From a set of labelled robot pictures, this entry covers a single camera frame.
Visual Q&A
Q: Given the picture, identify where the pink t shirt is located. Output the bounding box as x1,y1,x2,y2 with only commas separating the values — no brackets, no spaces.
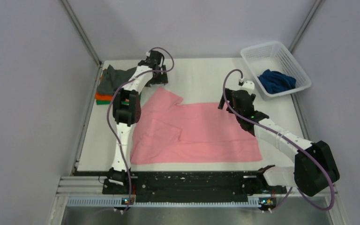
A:
130,88,262,165

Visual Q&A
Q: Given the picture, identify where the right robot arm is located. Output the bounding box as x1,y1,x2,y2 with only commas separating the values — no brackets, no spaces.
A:
218,80,340,197

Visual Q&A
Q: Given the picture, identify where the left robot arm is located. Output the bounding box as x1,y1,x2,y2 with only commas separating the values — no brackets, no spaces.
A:
106,47,169,194

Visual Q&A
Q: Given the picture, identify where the crumpled blue t shirt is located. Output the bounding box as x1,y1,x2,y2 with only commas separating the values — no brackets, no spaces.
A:
258,69,296,94

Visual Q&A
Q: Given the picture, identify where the folded grey t shirt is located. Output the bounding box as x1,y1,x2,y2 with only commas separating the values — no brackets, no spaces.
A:
97,65,136,96

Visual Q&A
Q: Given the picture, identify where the white plastic basket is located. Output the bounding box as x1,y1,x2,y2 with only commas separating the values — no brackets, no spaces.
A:
240,41,312,100

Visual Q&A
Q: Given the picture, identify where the folded orange t shirt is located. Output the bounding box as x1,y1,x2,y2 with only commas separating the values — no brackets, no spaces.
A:
95,92,113,101

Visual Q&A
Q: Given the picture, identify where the left aluminium frame post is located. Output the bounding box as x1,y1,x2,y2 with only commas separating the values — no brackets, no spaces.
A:
59,0,102,66

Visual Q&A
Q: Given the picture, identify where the aluminium frame post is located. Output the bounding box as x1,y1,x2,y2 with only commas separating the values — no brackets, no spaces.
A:
288,0,325,53
59,0,102,66

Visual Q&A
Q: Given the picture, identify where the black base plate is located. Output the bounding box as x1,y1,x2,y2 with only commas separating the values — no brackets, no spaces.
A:
75,171,286,205

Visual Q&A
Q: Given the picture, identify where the right aluminium frame post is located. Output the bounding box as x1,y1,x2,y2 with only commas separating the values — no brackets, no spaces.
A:
288,0,325,53

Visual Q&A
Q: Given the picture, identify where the white slotted cable duct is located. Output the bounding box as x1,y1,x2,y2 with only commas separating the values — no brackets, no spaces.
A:
67,196,261,208

